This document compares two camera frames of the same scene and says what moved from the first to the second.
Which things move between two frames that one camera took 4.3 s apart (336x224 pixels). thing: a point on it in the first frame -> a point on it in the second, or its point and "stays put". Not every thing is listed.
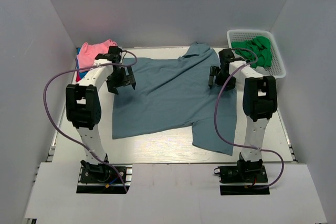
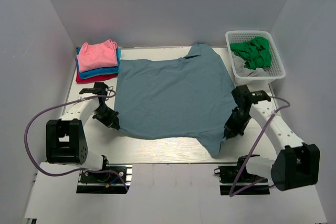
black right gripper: x=214 y=71 -> x=231 y=129
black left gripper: x=127 y=80 -> x=113 y=121
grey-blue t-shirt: x=174 y=92 stays put
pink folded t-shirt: x=85 y=57 stays put
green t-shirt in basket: x=261 y=45 stays put
